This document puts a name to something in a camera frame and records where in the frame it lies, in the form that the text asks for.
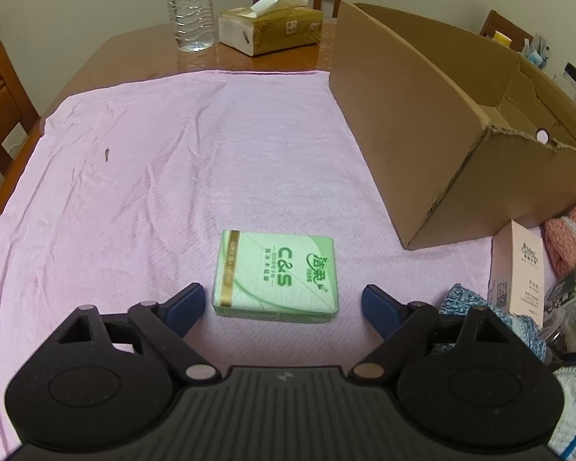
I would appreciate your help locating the yellow-green tissue box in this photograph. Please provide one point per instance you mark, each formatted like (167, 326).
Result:
(278, 29)

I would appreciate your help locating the pink towel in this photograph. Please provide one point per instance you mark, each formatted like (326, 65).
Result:
(149, 177)

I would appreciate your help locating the pink carton box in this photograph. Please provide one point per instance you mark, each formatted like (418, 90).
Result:
(523, 269)

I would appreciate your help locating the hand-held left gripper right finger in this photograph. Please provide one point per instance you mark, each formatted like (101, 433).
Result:
(378, 307)

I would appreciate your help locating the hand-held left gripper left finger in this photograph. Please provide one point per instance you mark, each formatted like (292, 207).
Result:
(188, 305)

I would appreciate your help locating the cardboard box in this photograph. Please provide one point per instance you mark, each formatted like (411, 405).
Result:
(413, 129)

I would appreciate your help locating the green tissue pack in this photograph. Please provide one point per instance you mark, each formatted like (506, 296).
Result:
(273, 273)

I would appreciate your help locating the clear water bottle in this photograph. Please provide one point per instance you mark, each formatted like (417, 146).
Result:
(188, 14)

